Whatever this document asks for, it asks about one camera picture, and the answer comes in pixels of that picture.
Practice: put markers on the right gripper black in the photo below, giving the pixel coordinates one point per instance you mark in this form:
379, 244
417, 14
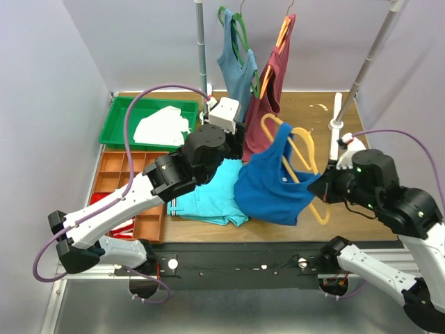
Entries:
324, 187

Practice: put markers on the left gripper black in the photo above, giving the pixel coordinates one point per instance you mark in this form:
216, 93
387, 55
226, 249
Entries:
237, 140

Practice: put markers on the blue tank top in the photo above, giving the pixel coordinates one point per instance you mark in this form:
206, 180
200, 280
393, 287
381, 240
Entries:
265, 189

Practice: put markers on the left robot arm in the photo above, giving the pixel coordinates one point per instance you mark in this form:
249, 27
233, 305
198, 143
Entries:
82, 240

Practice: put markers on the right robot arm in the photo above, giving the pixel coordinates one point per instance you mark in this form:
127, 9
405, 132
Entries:
411, 213

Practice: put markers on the maroon hanging tank top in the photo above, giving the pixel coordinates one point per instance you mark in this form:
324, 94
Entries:
256, 140

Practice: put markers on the grey-blue hanging tank top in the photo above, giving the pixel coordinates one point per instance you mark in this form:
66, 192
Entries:
237, 77

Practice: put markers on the green hanger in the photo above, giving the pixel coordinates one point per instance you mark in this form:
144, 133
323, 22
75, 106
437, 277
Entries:
240, 29

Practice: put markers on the orange hanger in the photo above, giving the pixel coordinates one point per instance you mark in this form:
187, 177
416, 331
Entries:
282, 41

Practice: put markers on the right white rack foot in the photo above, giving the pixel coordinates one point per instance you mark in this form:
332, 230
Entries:
335, 128

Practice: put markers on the white rack foot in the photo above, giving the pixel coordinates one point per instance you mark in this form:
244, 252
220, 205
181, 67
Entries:
335, 128
205, 106

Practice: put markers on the turquoise folded shorts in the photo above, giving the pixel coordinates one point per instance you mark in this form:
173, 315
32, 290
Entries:
213, 202

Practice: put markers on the left white rack foot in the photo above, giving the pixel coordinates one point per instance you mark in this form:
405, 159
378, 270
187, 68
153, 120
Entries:
205, 106

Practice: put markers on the white garment in tray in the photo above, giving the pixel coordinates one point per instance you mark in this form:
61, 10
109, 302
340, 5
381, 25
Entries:
164, 127

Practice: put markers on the orange compartment organizer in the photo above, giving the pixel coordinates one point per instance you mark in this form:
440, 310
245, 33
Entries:
113, 173

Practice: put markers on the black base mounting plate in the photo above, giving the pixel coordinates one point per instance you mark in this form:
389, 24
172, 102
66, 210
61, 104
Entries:
238, 265

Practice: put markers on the red cloth in organizer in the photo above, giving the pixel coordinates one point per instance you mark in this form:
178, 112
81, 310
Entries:
124, 230

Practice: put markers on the left metal rack pole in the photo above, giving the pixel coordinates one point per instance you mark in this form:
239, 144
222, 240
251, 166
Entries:
206, 86

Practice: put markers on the metal rack pole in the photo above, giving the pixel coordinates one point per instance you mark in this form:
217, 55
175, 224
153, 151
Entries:
337, 121
206, 86

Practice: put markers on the right metal rack pole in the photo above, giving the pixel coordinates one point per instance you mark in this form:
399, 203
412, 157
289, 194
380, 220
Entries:
337, 121

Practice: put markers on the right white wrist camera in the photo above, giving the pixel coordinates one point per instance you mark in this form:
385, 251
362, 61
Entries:
350, 145

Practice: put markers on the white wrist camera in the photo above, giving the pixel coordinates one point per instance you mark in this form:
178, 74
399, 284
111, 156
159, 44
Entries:
223, 113
350, 145

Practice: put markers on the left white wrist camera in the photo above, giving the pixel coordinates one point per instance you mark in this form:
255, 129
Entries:
223, 113

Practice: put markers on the aluminium frame rail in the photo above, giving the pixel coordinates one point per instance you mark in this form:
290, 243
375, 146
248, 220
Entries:
145, 284

